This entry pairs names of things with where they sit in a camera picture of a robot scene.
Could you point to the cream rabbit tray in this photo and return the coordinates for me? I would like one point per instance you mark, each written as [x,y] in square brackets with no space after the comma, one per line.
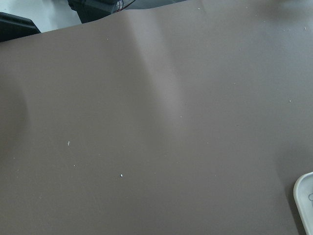
[303,196]

